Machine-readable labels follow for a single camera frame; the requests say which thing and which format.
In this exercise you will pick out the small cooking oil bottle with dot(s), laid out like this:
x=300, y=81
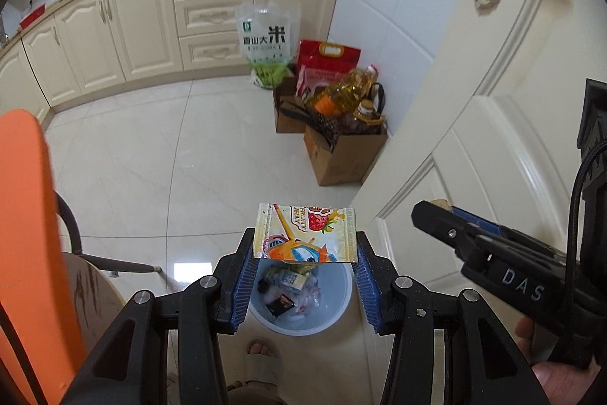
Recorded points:
x=365, y=118

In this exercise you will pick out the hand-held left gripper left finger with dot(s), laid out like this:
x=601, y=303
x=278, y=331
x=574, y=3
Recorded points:
x=242, y=286

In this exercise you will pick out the large cooking oil bottle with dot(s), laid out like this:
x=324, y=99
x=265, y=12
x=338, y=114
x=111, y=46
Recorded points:
x=341, y=92

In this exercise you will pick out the black wrapper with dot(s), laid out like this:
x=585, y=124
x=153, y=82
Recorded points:
x=282, y=304

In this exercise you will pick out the blue and yellow drink carton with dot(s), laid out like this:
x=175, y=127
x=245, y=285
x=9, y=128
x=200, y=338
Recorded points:
x=284, y=278

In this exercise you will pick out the clear and green rice bag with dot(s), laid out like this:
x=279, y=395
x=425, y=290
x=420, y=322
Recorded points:
x=268, y=42

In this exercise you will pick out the clear plastic bag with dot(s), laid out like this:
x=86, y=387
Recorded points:
x=310, y=297

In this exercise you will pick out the small cardboard box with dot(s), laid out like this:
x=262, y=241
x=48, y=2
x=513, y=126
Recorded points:
x=287, y=115

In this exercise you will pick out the beige slipper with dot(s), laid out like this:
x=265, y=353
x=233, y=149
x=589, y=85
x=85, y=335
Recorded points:
x=263, y=374

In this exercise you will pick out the large cardboard box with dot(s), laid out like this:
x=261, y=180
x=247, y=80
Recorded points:
x=344, y=156

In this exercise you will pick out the cream base kitchen cabinets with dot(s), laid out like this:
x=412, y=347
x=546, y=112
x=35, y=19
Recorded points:
x=142, y=25

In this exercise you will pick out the red basin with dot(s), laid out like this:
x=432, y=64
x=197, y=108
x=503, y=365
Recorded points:
x=32, y=17

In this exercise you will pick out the yellow printed snack wrapper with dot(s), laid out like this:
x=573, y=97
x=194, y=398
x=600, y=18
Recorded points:
x=306, y=234

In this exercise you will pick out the wooden chair black frame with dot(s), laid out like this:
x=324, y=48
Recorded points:
x=95, y=291

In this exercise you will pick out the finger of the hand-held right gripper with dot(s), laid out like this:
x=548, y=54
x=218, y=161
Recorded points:
x=436, y=222
x=474, y=219

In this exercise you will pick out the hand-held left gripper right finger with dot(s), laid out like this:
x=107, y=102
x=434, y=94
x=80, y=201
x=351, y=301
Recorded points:
x=367, y=296

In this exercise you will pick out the person's right hand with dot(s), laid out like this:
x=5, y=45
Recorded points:
x=550, y=381

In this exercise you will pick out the cream door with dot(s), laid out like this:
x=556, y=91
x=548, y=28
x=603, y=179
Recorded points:
x=474, y=101

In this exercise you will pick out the light blue trash bin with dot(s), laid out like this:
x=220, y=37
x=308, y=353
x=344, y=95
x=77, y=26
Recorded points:
x=327, y=317

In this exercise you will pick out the person's foot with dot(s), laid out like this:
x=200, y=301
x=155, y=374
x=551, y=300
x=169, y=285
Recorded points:
x=260, y=347

